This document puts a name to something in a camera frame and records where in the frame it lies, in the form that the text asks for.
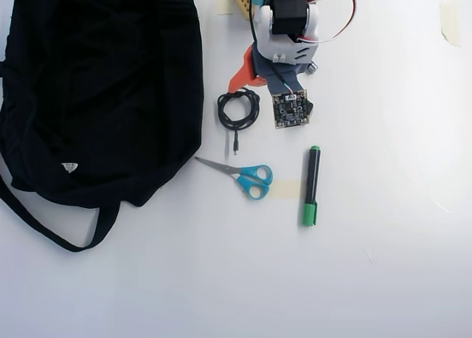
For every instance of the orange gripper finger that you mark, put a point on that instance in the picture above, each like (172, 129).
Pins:
(241, 74)

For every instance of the teal grey white robot arm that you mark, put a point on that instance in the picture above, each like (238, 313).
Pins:
(287, 17)

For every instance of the black cloth bag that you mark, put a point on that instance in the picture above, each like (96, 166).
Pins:
(99, 94)

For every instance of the yellow perforated block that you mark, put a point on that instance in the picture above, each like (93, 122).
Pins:
(241, 0)

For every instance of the beige masking tape piece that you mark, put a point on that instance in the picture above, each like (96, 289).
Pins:
(225, 0)
(450, 22)

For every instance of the green and black marker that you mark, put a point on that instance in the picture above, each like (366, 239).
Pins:
(311, 183)

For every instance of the wide beige masking tape strip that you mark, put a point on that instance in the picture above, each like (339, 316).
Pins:
(287, 189)

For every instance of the black camera circuit board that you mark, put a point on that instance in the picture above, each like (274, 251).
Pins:
(291, 111)

